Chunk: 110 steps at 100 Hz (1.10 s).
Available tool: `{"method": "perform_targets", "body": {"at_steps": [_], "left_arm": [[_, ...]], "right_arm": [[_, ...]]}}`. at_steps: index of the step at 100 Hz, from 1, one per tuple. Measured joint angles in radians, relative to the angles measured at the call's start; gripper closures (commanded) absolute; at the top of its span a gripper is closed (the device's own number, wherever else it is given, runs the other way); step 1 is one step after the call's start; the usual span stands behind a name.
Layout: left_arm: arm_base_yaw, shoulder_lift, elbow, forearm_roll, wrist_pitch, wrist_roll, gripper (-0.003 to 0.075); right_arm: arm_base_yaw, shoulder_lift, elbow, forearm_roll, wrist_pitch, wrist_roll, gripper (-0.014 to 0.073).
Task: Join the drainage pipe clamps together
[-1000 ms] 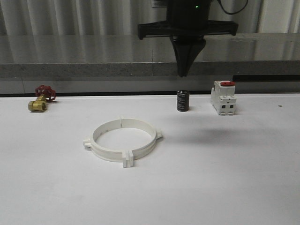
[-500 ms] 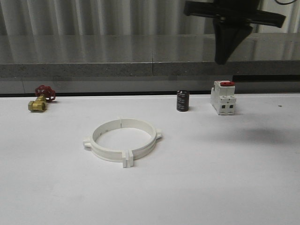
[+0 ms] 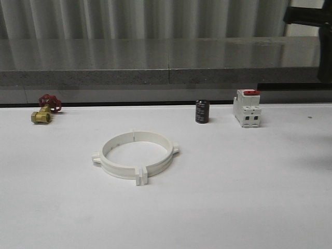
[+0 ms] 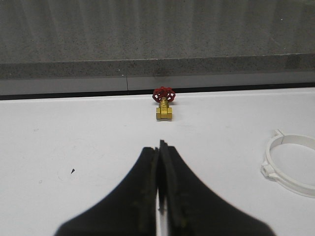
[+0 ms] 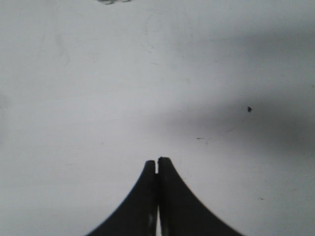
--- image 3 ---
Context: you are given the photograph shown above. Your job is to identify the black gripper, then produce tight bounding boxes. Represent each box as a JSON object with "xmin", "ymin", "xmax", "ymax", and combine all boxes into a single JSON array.
[{"xmin": 283, "ymin": 5, "xmax": 331, "ymax": 83}]

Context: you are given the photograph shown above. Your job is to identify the white half-ring clamp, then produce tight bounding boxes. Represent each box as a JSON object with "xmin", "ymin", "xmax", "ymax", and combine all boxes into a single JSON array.
[
  {"xmin": 132, "ymin": 131, "xmax": 179, "ymax": 186},
  {"xmin": 91, "ymin": 131, "xmax": 147, "ymax": 186}
]

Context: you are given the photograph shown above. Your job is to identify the black cylindrical capacitor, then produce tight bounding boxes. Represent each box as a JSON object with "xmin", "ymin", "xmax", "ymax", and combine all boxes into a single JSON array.
[{"xmin": 195, "ymin": 100, "xmax": 210, "ymax": 123}]

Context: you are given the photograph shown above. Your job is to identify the grey stone ledge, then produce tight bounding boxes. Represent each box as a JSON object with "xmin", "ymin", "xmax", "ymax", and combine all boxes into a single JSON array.
[{"xmin": 1, "ymin": 37, "xmax": 320, "ymax": 88}]

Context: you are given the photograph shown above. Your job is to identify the brass valve red handwheel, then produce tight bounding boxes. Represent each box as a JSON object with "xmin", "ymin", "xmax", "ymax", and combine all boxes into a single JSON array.
[{"xmin": 31, "ymin": 94, "xmax": 62, "ymax": 124}]

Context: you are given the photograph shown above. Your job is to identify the white circuit breaker red switch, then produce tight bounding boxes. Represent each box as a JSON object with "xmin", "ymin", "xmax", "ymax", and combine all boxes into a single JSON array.
[{"xmin": 233, "ymin": 89, "xmax": 261, "ymax": 128}]

